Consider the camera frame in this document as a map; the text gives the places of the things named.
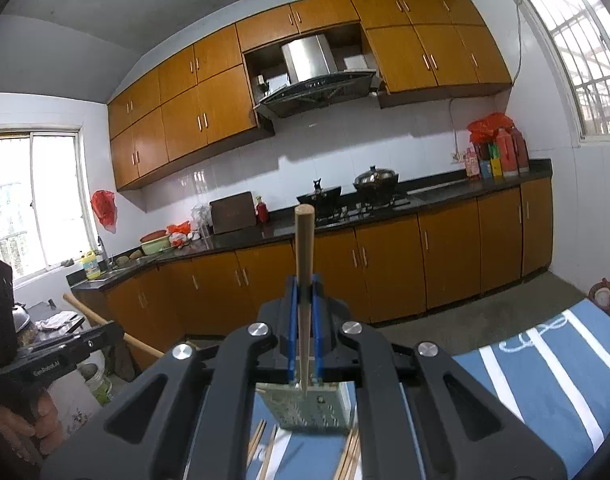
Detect blue white striped tablecloth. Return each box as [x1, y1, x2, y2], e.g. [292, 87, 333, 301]
[184, 296, 610, 480]

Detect red sauce bottle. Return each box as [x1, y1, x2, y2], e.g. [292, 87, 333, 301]
[255, 196, 269, 224]

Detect lower wooden base cabinets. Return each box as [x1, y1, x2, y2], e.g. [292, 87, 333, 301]
[71, 176, 555, 371]

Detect right barred window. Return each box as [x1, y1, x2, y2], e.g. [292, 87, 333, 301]
[519, 0, 610, 142]

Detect red thermos bottles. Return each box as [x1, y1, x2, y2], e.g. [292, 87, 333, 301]
[496, 128, 530, 177]

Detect red plastic bag on wall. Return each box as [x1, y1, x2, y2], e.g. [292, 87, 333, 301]
[91, 190, 117, 233]

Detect green perforated utensil holder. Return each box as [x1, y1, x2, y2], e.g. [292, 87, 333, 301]
[256, 382, 353, 434]

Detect upper wooden wall cabinets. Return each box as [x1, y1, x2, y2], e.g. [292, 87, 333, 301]
[108, 0, 512, 190]

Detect dark wooden cutting board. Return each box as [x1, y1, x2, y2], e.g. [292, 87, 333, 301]
[209, 191, 256, 234]

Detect yellow detergent bottle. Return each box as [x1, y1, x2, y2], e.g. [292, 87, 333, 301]
[80, 250, 102, 281]

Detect stainless steel range hood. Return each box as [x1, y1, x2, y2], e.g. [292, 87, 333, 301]
[245, 25, 382, 119]

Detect orange plastic bag on counter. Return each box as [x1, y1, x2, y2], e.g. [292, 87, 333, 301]
[167, 221, 193, 248]

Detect green basin red lid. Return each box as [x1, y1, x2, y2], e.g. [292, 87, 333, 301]
[140, 230, 171, 256]

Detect colourful condiment boxes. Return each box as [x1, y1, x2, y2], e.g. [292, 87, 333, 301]
[465, 143, 503, 180]

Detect black kitchen countertop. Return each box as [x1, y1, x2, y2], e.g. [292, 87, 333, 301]
[66, 158, 554, 291]

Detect person's left hand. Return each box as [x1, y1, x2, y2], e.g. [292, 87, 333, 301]
[0, 386, 66, 461]

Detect black wok left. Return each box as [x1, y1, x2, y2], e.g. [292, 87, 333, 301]
[297, 179, 342, 217]

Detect red bag on thermoses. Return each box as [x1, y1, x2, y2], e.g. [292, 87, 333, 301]
[468, 113, 514, 144]

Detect gas stove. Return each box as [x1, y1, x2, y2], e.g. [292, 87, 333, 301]
[313, 195, 411, 226]

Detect black wok with lid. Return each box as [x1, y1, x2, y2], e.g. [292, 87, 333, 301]
[353, 166, 399, 203]

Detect left window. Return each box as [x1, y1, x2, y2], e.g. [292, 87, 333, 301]
[0, 130, 96, 284]

